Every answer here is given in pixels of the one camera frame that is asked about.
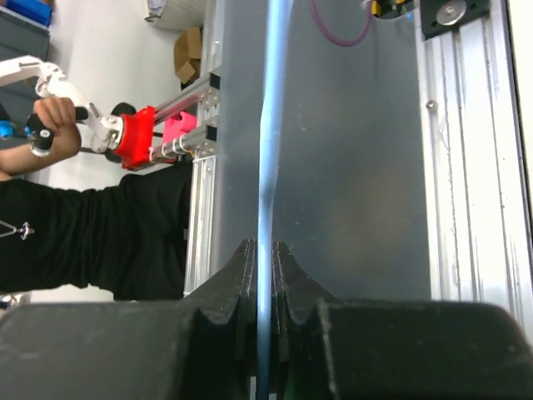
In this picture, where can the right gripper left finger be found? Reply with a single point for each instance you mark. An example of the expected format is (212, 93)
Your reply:
(191, 349)

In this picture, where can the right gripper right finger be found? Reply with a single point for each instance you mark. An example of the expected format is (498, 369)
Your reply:
(372, 349)

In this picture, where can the light blue wire hanger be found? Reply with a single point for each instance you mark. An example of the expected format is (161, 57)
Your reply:
(277, 29)

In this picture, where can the operator forearm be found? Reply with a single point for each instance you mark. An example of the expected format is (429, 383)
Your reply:
(24, 159)

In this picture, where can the operator hand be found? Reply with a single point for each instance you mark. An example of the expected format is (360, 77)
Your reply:
(56, 113)

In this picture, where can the operator black shirt torso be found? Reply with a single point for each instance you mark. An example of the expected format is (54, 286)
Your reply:
(128, 239)

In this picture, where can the pink plastic block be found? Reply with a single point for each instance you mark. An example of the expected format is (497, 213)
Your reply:
(178, 125)

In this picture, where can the cardboard box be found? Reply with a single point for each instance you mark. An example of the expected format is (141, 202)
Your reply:
(187, 55)

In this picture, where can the blue storage bin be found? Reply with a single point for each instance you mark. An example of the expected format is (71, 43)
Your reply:
(37, 11)

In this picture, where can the aluminium rail base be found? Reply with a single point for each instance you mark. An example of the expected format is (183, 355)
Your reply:
(479, 227)

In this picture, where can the aluminium frame post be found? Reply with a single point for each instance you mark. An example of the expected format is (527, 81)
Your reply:
(201, 144)

